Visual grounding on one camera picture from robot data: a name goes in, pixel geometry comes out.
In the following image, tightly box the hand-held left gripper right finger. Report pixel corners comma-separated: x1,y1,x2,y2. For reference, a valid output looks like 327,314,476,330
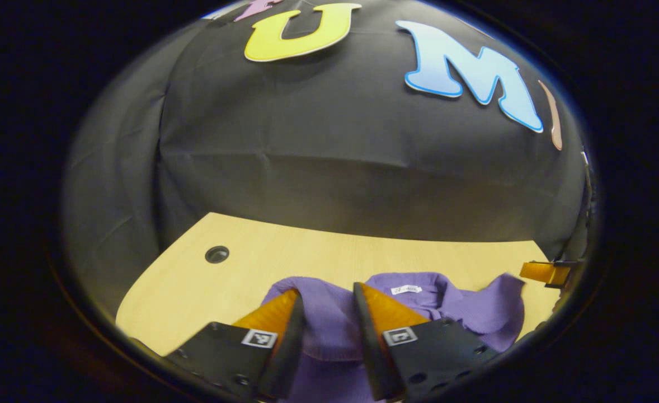
353,282,501,402

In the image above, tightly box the black backdrop cloth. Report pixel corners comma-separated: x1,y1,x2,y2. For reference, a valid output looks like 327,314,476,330
64,0,590,314

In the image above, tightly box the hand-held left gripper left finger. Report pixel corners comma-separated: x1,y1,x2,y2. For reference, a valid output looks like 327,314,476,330
164,288,306,401

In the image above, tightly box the purple shirt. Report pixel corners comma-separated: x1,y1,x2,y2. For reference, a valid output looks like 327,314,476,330
261,271,526,402

